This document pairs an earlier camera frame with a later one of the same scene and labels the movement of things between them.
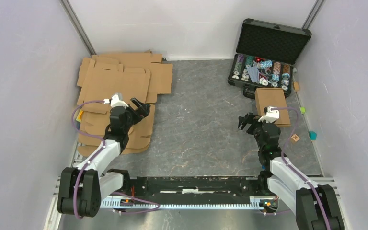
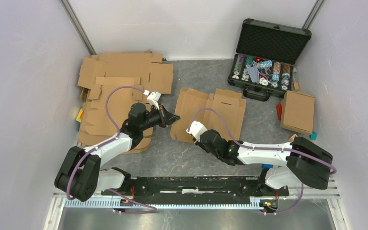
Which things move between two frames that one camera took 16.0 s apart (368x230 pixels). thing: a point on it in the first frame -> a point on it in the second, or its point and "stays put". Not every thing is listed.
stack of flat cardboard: x=139 y=75 stays put
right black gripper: x=248 y=118 -> x=199 y=143
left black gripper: x=143 y=109 -> x=171 y=118
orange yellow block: x=80 y=116 stays put
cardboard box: x=273 y=97 -> x=297 y=111
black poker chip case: x=265 y=56 stays put
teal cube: x=313 y=135 stays put
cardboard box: x=101 y=82 -> x=224 y=110
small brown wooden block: x=296 y=86 stays put
